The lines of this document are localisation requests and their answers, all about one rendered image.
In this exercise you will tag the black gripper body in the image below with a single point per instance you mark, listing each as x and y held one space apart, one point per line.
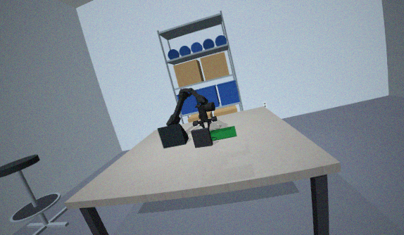
204 118

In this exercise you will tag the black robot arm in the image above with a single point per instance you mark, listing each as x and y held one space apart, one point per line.
183 94

